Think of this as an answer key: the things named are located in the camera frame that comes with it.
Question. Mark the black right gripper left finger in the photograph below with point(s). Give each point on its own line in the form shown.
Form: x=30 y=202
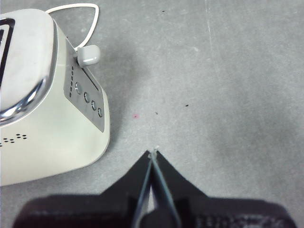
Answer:
x=133 y=180

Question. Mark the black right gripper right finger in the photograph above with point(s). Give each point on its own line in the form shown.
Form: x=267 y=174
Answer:
x=173 y=183

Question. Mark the grey toaster lever knob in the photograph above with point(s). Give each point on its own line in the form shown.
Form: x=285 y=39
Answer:
x=89 y=55

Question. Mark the cream two-slot toaster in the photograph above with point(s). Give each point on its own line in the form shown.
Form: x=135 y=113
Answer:
x=47 y=133

